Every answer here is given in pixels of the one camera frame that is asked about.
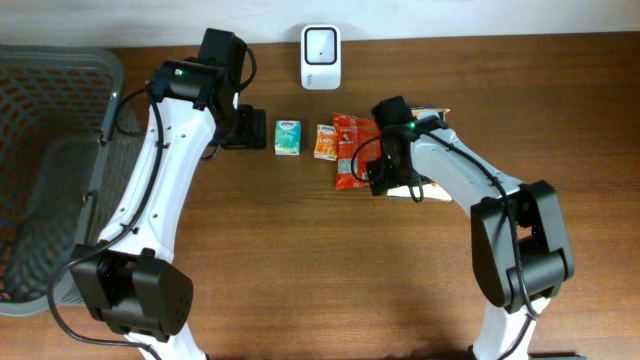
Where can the cream snack bag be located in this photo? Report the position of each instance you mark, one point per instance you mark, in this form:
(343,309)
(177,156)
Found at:
(431,190)

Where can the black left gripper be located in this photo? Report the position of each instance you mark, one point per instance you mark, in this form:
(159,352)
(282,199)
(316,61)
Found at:
(252,132)

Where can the grey plastic mesh basket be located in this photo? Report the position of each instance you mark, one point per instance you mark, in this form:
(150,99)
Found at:
(67,153)

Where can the orange tissue pack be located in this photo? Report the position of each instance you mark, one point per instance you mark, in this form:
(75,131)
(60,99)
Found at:
(326,143)

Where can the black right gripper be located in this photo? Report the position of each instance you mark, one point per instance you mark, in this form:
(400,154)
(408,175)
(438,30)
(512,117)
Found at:
(382,173)

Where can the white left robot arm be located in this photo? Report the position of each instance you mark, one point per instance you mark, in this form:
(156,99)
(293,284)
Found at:
(127,279)

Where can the white barcode scanner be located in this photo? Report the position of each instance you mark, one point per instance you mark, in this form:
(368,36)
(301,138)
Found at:
(320,57)

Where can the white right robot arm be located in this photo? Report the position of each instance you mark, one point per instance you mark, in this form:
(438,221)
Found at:
(521,253)

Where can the red snack bag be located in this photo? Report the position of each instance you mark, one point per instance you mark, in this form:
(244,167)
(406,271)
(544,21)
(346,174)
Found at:
(357,145)

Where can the green tissue pack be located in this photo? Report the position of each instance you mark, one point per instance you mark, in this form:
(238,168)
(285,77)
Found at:
(287,138)

